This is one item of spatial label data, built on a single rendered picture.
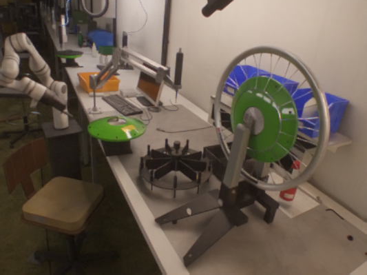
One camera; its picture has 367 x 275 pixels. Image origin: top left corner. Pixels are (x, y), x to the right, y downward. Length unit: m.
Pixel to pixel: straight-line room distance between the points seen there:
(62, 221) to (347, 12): 1.74
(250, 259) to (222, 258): 0.10
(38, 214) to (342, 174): 1.59
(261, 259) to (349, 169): 0.66
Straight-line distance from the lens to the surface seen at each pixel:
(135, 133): 1.45
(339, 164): 1.52
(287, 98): 0.91
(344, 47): 1.46
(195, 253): 1.00
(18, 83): 1.43
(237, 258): 1.06
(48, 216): 1.66
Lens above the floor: 1.70
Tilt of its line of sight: 23 degrees down
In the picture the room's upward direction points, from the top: 6 degrees clockwise
